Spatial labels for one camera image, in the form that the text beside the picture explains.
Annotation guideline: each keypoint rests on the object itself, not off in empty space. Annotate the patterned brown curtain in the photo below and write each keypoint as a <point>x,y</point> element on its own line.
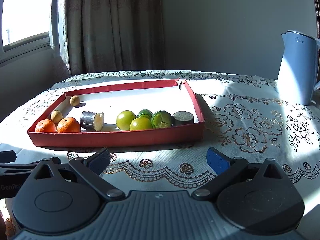
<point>92,36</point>

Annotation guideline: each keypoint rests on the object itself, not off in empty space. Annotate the dark sugarcane piece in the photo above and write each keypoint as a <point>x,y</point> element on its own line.
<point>92,120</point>

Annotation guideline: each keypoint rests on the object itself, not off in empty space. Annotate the sugarcane piece in tray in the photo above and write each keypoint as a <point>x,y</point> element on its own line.
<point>182,118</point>

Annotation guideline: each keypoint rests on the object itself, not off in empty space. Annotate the orange mandarin in tray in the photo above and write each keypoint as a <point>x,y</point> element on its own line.
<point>68,125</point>

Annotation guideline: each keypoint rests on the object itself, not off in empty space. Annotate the window with dark frame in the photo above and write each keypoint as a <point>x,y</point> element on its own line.
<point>25,26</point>

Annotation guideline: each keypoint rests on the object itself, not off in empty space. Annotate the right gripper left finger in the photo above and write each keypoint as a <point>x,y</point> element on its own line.
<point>79,179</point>

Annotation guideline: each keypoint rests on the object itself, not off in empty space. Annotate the brown longan round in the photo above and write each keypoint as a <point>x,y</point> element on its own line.
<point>74,101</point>

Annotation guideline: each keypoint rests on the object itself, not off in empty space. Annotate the green plum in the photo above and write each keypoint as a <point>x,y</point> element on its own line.
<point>140,123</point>
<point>124,120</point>

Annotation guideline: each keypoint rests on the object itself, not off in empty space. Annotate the brown longan with stem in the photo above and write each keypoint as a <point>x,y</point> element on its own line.
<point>56,116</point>

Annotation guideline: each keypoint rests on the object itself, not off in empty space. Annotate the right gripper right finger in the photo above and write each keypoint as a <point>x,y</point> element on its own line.
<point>241,180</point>

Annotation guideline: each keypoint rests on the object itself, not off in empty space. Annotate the floral white tablecloth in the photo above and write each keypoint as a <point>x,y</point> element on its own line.
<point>244,116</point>

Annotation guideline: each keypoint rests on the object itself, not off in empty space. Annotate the orange mandarin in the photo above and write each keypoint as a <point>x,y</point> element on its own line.
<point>68,125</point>
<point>45,126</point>

